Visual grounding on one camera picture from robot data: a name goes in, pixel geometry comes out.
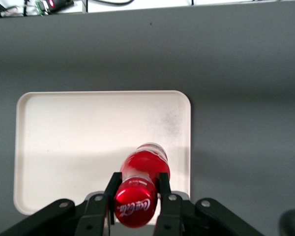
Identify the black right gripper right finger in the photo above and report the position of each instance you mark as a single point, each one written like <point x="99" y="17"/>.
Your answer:
<point x="170" y="211"/>

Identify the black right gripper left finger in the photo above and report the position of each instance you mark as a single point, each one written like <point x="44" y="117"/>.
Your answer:
<point x="96" y="214"/>

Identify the red coke bottle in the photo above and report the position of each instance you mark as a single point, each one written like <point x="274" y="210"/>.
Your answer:
<point x="137" y="196"/>

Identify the cream plastic tray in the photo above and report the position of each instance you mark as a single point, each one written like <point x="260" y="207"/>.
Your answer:
<point x="88" y="137"/>

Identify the black curved object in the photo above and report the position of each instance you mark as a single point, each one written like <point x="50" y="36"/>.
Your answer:
<point x="293" y="222"/>

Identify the black device with red light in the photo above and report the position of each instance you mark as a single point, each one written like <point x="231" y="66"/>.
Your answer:
<point x="57" y="4"/>

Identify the green circuit board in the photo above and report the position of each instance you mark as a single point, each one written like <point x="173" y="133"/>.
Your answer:
<point x="40" y="7"/>

